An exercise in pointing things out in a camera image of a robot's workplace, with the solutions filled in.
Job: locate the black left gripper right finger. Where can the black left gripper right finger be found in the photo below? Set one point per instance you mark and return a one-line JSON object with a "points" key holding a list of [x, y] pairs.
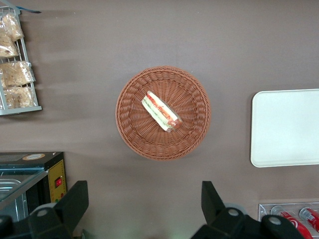
{"points": [[219, 219]]}

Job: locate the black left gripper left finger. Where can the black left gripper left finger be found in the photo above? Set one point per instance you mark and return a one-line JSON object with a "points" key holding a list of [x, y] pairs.
{"points": [[69, 211]]}

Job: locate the cream plastic tray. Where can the cream plastic tray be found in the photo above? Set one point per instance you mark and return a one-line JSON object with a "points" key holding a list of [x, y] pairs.
{"points": [[286, 127]]}

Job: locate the clear acrylic bottle rack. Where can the clear acrylic bottle rack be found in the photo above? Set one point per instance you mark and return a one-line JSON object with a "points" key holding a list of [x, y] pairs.
{"points": [[264, 211]]}

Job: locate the black toaster machine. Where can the black toaster machine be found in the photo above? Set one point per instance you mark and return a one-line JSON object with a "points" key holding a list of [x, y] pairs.
{"points": [[25, 161]]}

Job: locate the red cola bottle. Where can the red cola bottle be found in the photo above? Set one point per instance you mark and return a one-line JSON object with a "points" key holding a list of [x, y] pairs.
{"points": [[311, 216], [295, 224]]}

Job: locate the brown round wicker basket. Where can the brown round wicker basket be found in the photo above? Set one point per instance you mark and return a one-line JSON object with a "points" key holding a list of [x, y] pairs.
{"points": [[134, 139]]}

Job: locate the wrapped triangle sandwich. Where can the wrapped triangle sandwich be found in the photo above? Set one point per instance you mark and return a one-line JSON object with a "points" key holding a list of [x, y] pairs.
{"points": [[160, 110]]}

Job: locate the clear bagged snack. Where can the clear bagged snack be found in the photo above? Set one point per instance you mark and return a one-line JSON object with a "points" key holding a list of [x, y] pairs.
{"points": [[6, 46], [18, 97], [13, 27], [16, 73]]}

